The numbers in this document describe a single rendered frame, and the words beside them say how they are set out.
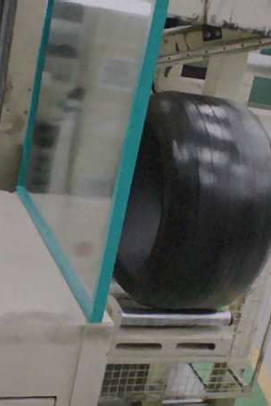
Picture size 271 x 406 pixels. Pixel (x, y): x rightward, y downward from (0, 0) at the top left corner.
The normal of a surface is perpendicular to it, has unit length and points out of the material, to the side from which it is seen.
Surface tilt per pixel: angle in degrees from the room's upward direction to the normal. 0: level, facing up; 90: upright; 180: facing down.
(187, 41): 90
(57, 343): 90
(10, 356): 90
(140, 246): 38
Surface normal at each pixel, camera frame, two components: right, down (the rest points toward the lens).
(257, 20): 0.33, 0.36
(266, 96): 0.09, 0.33
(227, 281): 0.24, 0.67
